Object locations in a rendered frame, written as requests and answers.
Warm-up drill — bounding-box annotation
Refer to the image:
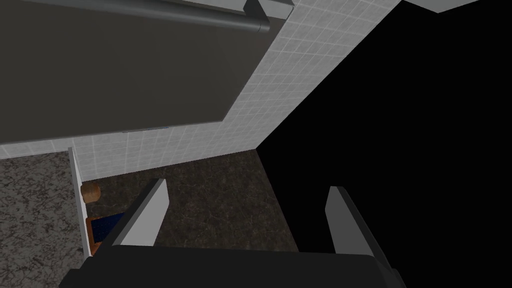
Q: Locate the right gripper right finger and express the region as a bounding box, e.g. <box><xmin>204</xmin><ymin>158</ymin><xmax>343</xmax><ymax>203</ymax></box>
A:
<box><xmin>324</xmin><ymin>185</ymin><xmax>382</xmax><ymax>258</ymax></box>

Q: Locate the blue and orange book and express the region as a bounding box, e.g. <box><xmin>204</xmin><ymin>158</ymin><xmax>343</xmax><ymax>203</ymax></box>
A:
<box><xmin>86</xmin><ymin>211</ymin><xmax>127</xmax><ymax>257</ymax></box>

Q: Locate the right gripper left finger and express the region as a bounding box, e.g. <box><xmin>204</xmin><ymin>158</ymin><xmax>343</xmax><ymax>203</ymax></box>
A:
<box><xmin>104</xmin><ymin>178</ymin><xmax>170</xmax><ymax>248</ymax></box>

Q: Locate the brown bread loaf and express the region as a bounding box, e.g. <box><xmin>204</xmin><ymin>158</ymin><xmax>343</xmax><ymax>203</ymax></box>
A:
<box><xmin>80</xmin><ymin>181</ymin><xmax>102</xmax><ymax>204</ymax></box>

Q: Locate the dark grey bar handle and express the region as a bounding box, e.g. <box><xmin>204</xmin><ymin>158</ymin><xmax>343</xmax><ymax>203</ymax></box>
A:
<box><xmin>23</xmin><ymin>0</ymin><xmax>271</xmax><ymax>33</ymax></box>

